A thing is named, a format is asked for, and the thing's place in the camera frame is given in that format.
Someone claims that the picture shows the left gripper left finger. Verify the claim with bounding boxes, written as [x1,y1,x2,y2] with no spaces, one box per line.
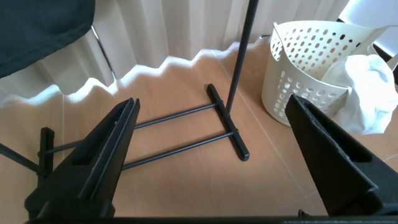
[24,98,141,218]

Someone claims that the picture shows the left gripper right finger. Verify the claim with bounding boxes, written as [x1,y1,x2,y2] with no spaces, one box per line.
[285,94,398,217]

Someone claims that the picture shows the white garment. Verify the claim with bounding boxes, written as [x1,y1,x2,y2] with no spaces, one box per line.
[322,54,398,135]

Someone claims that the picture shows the black shorts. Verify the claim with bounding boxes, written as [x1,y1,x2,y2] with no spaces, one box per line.
[0,0,96,78]

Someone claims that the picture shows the white laundry basket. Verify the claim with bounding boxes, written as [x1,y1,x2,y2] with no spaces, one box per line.
[261,20,398,127]

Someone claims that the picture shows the black clothes rack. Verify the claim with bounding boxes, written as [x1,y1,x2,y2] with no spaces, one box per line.
[0,0,259,184]

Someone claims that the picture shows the beige curtain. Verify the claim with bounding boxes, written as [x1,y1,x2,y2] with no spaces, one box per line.
[0,0,351,103]

